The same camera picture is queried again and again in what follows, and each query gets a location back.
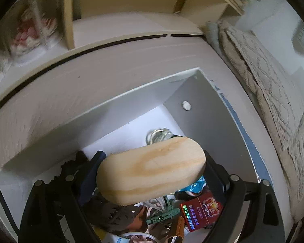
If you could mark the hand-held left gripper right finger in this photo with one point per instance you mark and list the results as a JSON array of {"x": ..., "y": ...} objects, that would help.
[{"x": 217, "y": 179}]

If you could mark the white hanging fabric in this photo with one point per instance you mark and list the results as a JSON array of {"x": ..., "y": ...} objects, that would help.
[{"x": 301, "y": 40}]

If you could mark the beige duvet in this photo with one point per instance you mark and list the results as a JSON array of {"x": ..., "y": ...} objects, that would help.
[{"x": 276, "y": 136}]

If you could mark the white storage box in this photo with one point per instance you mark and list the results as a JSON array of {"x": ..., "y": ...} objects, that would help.
[{"x": 205, "y": 121}]

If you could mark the white printed medicine packet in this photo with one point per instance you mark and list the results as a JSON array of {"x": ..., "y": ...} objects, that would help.
[{"x": 111, "y": 238}]

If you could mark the blue foil packet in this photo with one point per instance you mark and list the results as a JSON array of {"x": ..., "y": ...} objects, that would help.
[{"x": 195, "y": 186}]

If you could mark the red white item in plastic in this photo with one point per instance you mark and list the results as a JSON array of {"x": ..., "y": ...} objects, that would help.
[{"x": 27, "y": 33}]

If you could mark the beige quilted pillow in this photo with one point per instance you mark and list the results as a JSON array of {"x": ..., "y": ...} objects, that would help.
[
  {"x": 263, "y": 76},
  {"x": 301, "y": 162}
]

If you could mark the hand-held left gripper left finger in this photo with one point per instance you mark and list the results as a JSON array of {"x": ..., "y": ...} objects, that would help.
[{"x": 91, "y": 179}]

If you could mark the brown frilly scrunchie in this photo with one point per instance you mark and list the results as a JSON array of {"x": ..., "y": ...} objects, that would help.
[{"x": 111, "y": 215}]

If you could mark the small red box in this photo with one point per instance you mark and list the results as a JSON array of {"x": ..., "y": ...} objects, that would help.
[{"x": 202, "y": 212}]

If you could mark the oval wooden block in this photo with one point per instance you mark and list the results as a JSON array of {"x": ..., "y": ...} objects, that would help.
[{"x": 152, "y": 169}]

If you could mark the green clothespin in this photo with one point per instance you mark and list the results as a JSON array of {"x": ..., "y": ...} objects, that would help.
[{"x": 162, "y": 216}]

